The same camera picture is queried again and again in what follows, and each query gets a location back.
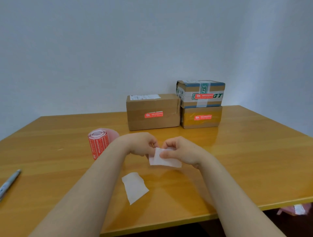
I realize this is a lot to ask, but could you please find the person's left hand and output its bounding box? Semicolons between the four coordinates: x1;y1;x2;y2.
117;132;159;158

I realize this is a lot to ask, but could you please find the person's right hand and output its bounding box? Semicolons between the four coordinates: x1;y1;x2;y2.
159;136;212;169

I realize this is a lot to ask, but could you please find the roll of red stickers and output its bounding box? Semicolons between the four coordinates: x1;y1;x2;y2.
87;128;120;160

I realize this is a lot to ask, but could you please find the wide cardboard box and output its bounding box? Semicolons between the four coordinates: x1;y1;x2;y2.
126;93;181;132

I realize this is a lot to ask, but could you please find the cardboard box with torn tape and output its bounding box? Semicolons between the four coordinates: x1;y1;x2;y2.
180;105;223;130

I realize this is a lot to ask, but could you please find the box with green GT tape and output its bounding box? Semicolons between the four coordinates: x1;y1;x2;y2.
176;80;226;109

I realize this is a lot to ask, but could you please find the person's right forearm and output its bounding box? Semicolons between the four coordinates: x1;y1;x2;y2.
197;155;287;237

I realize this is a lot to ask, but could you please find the person's left forearm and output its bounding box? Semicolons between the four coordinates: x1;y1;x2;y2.
28;136;130;237

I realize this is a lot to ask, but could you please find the white tag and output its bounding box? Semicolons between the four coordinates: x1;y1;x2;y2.
293;204;306;216

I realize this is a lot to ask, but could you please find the light blue pen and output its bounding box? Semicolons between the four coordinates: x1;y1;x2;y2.
0;169;22;202

